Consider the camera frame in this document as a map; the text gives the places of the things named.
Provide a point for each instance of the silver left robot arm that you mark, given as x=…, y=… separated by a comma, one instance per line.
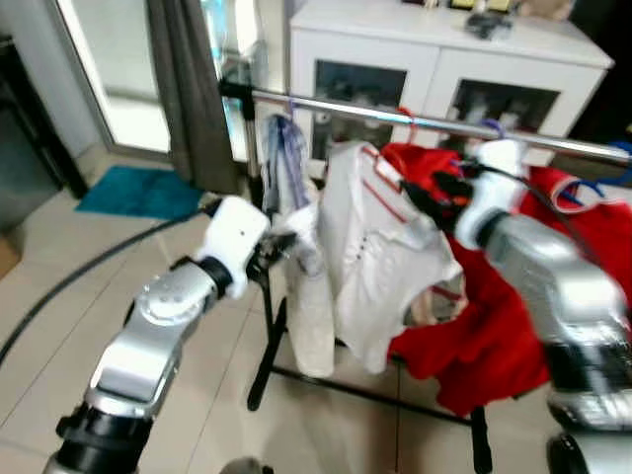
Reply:
x=148, y=336

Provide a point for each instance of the black table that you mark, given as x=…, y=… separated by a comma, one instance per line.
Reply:
x=44, y=128

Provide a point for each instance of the grey curtain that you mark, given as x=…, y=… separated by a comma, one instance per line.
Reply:
x=193, y=99

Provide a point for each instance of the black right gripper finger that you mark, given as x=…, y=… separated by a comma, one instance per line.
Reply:
x=420, y=200

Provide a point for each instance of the white glass door cabinet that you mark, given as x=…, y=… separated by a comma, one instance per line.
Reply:
x=395, y=44

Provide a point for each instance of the blue plastic hanger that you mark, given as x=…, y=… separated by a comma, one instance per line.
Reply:
x=591, y=190

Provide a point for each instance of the red polo shirt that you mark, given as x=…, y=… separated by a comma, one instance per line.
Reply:
x=484, y=346

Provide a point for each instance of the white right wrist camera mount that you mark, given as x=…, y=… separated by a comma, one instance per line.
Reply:
x=499, y=183

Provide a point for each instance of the metal clothes rack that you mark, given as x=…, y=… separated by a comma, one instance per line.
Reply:
x=346, y=107

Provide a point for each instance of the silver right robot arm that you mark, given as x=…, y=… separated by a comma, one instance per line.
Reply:
x=553, y=286

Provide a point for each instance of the grey robot leg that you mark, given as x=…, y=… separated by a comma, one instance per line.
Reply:
x=247, y=466

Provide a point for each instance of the teal floor mat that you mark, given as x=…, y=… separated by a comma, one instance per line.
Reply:
x=138, y=193

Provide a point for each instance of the glass sliding door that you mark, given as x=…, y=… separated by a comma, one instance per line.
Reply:
x=128, y=69

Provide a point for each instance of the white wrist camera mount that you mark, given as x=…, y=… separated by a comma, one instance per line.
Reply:
x=499, y=183
x=237, y=232

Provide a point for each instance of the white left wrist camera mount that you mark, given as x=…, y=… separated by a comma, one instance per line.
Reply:
x=237, y=232

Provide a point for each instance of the purple plastic hanger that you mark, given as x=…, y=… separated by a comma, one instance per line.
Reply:
x=497, y=122

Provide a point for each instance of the small black object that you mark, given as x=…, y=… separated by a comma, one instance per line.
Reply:
x=489, y=25

